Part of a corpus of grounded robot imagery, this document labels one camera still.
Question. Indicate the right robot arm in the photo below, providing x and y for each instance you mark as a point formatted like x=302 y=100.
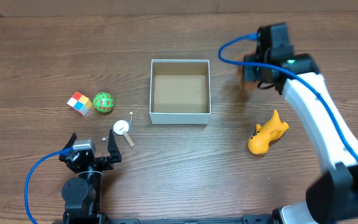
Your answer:
x=334 y=196

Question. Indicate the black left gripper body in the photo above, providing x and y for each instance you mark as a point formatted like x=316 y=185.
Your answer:
x=92 y=160

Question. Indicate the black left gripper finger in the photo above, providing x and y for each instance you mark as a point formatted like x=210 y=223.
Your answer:
x=70 y=143
x=113 y=150

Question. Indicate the brown plush toy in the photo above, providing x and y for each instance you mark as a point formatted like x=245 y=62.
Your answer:
x=244 y=86

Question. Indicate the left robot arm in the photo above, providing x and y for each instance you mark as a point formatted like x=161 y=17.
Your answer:
x=82 y=194

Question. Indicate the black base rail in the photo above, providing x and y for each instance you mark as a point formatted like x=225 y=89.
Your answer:
x=245 y=219

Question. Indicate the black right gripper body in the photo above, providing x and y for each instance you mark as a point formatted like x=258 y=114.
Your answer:
x=249 y=71

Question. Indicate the white cardboard box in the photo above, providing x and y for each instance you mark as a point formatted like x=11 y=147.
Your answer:
x=180 y=91

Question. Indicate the green numbered ball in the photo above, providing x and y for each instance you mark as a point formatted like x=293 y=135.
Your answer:
x=103 y=102

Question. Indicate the multicoloured cube puzzle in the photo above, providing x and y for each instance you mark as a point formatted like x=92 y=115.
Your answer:
x=80 y=103

